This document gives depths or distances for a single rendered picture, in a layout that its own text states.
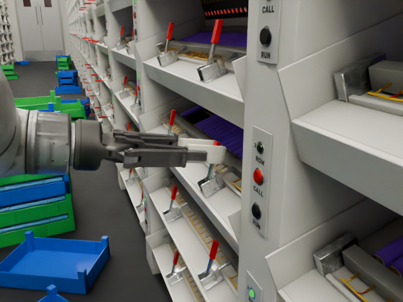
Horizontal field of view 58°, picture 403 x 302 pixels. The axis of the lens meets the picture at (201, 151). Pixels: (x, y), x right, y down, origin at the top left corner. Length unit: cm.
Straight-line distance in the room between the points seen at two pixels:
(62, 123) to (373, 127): 38
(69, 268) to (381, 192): 116
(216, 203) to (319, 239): 22
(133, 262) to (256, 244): 90
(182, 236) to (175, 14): 57
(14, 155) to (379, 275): 44
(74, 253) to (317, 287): 109
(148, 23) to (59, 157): 57
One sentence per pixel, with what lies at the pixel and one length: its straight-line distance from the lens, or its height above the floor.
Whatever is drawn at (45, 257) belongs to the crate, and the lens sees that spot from 142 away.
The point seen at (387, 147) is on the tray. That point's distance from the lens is 28.
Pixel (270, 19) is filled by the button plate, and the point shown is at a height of 77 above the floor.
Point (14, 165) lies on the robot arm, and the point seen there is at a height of 59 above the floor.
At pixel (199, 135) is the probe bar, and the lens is 80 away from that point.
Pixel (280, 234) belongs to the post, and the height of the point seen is 55.
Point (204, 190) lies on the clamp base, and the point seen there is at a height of 50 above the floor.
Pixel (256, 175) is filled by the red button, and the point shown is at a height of 60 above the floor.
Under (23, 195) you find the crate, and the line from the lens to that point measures 147.
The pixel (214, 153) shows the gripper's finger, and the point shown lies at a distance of 59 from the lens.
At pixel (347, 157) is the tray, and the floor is 66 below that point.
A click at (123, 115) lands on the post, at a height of 38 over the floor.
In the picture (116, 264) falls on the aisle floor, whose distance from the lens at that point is 132.
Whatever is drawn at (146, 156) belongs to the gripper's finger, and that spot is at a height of 59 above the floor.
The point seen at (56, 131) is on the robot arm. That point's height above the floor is 63.
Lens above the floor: 76
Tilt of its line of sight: 19 degrees down
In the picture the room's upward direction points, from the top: straight up
